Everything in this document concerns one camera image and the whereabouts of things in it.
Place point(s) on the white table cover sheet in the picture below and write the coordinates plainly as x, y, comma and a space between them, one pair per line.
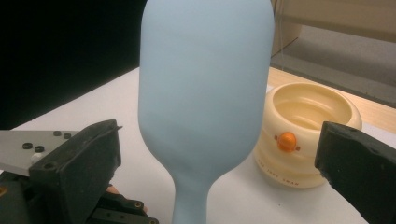
236, 199

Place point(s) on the beige wooden desk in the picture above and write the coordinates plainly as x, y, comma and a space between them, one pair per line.
342, 15

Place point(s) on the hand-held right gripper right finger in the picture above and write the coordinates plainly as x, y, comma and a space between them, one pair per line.
361, 168

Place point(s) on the cream ribbed brush holder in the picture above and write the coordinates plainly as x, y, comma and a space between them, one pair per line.
311, 102

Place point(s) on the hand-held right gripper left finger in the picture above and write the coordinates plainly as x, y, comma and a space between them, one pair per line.
74, 168

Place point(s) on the black curtain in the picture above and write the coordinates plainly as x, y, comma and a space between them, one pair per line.
62, 46

